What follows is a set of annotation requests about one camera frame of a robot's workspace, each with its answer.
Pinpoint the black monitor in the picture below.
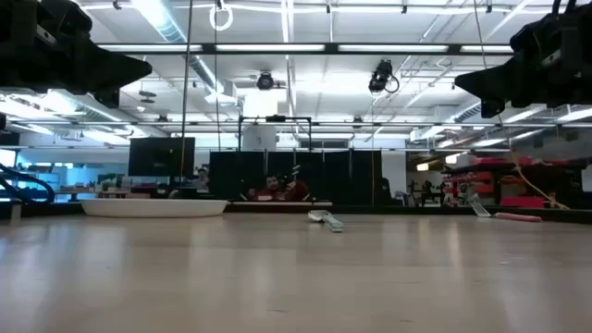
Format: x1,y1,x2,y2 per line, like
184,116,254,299
128,136,197,179

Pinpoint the metal fork pink handle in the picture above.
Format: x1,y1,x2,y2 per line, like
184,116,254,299
465,192,544,224

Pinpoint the black partition screen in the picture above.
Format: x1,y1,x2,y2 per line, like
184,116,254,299
208,149,385,207

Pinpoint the black corrugated hose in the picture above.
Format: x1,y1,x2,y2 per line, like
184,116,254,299
0,163,57,205

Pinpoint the round black ceiling camera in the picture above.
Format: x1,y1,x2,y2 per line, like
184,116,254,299
255,70,277,92

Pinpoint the white column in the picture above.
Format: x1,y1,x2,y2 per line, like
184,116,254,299
241,125,278,152

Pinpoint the person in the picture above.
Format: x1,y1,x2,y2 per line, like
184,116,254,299
418,179,435,205
195,166,211,193
247,173,310,203

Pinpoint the yellow hanging cable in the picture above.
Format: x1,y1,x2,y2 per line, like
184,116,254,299
472,0,571,211

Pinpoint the white cable loop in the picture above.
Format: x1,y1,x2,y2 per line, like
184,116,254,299
208,2,235,32

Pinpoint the overhead light bar frame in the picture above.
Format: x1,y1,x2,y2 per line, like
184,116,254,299
94,43,515,56

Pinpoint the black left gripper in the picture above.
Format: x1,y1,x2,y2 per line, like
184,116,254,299
0,0,154,108

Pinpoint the wooden desk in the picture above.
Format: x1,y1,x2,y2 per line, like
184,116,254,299
229,200,334,208

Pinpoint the silver ventilation duct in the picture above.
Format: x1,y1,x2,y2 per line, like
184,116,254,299
131,0,226,93

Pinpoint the metal spoon teal handle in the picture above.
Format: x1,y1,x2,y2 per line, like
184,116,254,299
307,209,346,233

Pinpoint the black ceiling camera with cable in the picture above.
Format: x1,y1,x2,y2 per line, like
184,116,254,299
367,58,401,96

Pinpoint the white round plate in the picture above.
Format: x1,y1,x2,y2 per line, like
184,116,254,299
80,198,230,219

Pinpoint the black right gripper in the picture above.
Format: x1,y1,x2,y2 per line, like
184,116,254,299
454,8,592,119

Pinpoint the red storage shelf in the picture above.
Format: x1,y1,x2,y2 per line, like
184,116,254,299
441,155,592,210

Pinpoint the thin black hanging cable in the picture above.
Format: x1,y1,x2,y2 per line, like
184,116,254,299
179,0,194,186

